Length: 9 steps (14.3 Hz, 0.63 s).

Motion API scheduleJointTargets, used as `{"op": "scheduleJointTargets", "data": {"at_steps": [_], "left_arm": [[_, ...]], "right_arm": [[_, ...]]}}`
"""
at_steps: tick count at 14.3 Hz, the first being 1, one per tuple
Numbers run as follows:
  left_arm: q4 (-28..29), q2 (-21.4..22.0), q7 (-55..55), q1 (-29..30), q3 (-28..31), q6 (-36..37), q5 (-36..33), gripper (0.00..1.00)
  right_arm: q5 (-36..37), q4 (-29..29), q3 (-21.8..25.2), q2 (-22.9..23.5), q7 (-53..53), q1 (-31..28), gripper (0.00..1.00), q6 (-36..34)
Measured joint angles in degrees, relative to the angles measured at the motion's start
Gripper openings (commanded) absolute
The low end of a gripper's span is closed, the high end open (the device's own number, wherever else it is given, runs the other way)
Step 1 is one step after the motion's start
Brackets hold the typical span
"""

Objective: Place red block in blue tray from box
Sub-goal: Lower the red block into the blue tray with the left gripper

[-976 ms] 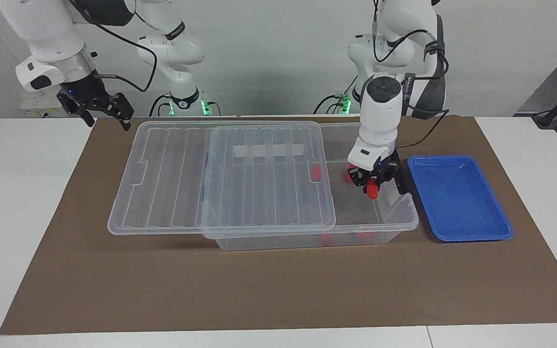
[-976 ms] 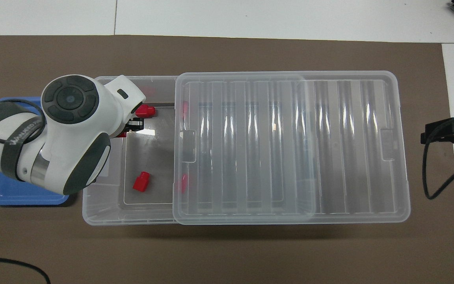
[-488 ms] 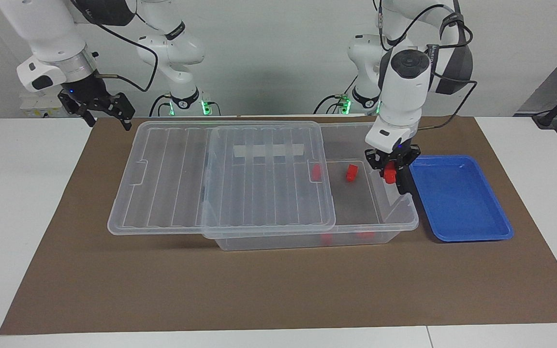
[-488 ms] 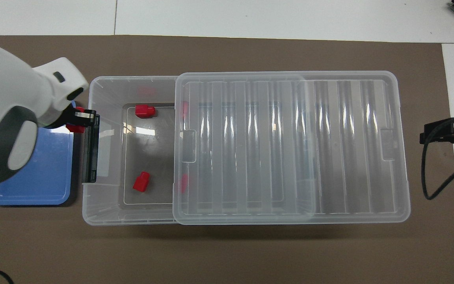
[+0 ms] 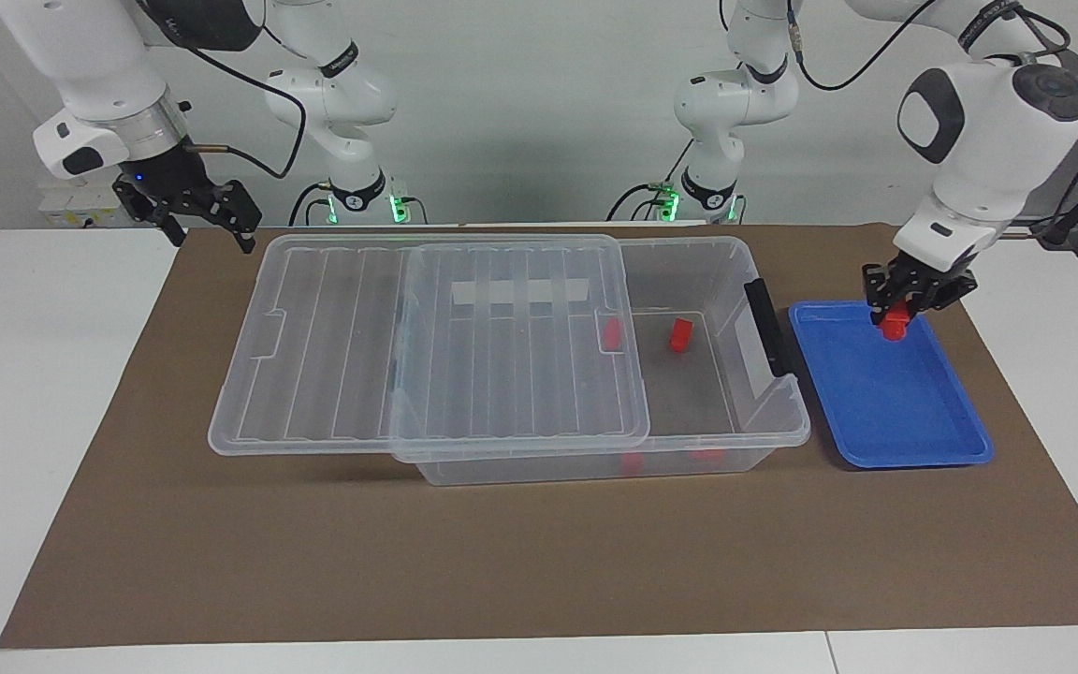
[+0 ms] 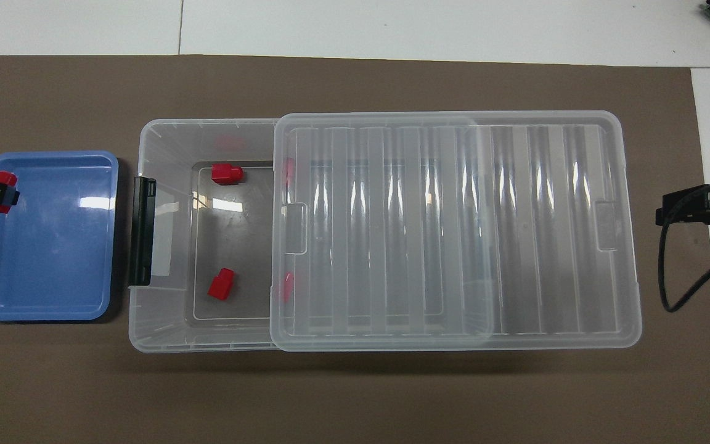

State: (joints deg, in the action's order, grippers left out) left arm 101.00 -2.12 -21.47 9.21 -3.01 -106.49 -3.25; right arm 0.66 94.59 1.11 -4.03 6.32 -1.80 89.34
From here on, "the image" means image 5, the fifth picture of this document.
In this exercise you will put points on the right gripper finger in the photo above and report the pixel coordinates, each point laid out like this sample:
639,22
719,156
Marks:
241,211
173,229

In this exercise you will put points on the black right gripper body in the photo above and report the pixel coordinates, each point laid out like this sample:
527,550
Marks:
169,183

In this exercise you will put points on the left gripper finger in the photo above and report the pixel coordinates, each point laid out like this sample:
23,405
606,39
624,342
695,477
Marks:
881,307
919,305

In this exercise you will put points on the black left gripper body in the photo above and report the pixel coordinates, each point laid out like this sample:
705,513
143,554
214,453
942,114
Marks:
918,279

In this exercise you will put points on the red block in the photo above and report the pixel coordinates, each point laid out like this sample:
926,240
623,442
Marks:
896,328
631,461
611,333
681,335
709,457

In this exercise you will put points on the clear ribbed box lid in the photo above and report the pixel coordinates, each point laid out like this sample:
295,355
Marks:
333,356

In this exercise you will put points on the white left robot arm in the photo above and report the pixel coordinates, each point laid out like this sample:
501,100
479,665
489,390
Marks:
979,122

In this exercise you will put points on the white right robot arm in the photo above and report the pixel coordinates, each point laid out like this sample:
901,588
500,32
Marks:
99,56

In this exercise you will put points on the blue plastic tray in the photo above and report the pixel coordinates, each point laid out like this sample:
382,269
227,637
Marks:
885,402

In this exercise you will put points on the black box latch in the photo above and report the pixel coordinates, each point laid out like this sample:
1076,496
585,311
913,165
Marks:
768,323

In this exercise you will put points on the clear plastic storage box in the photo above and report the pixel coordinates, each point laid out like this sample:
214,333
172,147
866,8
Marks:
764,412

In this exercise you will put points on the brown table mat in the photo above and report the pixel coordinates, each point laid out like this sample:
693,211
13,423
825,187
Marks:
539,562

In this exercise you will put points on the white wall power strip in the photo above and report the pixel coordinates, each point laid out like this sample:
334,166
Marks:
71,211

